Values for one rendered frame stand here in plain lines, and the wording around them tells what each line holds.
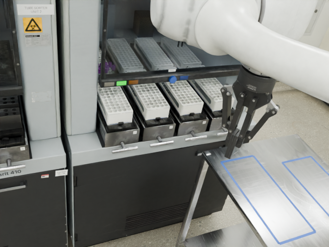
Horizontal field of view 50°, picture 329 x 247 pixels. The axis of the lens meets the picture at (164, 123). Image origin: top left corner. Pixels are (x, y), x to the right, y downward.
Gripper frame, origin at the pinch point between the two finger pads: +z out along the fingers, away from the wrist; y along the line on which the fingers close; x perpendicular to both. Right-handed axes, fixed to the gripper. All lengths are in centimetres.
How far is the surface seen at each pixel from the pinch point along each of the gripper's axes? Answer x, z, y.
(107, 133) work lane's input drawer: 17, 34, -48
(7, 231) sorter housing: -15, 79, -71
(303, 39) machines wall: 258, 63, -18
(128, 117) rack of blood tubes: 26, 31, -45
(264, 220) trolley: 14.1, 32.6, 14.3
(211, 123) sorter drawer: 53, 37, -21
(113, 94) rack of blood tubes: 31, 28, -57
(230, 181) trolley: 22.7, 32.6, -0.5
